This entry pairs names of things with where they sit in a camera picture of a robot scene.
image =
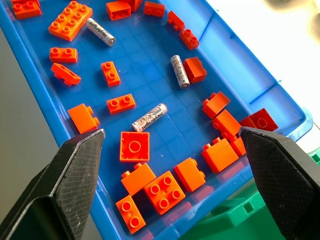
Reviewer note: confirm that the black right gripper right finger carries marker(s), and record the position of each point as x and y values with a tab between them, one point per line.
282	175

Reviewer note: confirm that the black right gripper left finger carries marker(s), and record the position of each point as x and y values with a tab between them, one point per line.
62	185

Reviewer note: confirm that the green plastic crate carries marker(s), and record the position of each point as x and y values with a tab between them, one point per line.
225	220

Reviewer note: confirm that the silver AA battery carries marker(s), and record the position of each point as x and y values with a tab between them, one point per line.
100	31
150	117
179	71

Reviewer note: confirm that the blue plastic tray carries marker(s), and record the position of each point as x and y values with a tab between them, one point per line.
147	62

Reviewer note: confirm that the orange eight-stud brick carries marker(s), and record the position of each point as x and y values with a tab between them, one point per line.
70	21

